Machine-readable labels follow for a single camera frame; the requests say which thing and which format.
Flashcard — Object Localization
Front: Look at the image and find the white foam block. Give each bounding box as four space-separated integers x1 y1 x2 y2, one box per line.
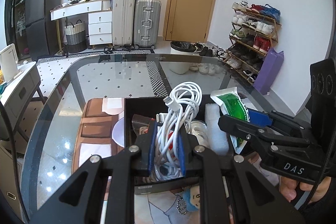
205 103 229 156

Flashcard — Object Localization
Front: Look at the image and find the green and white packet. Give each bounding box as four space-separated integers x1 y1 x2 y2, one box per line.
209 86 254 155

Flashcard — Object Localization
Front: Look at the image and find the white plush toy blue cap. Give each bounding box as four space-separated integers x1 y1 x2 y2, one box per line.
177 184 201 215

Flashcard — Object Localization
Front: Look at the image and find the bagged beige rope coil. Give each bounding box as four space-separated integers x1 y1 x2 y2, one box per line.
188 120 211 148

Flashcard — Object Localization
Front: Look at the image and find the white charging cable bundle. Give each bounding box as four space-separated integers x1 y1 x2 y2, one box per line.
152 81 203 183

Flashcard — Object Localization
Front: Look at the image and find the person's right hand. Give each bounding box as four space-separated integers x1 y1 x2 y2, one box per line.
279 176 331 203

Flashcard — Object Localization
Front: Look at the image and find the black cardboard box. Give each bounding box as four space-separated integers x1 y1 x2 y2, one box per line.
123 93 237 196

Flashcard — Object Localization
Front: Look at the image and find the purple paper bag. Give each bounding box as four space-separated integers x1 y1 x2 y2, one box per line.
253 48 284 95

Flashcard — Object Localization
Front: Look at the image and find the anime print table mat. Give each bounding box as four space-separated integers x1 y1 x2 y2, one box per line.
72 97 280 224

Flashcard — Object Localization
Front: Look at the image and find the wooden shoe rack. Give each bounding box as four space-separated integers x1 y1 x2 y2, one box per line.
224 1 281 84

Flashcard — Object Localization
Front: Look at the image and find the white trash bin black liner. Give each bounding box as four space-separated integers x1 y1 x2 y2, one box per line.
169 40 198 75

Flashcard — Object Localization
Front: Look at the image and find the grey side cabinet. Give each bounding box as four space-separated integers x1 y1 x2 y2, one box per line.
1 61 47 141

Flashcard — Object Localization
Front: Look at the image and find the silver aluminium suitcase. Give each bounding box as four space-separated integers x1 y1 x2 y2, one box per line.
133 0 161 50

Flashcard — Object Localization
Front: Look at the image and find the white electric kettle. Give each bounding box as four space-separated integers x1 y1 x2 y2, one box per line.
0 44 19 83

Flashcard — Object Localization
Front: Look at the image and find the grey woven laundry basket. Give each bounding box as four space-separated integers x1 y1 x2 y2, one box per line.
64 19 87 53

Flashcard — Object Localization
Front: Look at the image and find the white suitcase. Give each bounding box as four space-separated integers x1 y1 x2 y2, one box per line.
112 0 135 47

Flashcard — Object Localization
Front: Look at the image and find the white desk with drawers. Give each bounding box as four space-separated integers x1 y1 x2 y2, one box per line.
50 0 112 46

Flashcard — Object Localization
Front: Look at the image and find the black glass display cabinet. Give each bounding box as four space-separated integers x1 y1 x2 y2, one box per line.
5 0 30 60

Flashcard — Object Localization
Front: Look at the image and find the black refrigerator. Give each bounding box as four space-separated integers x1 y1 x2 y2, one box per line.
25 0 61 61

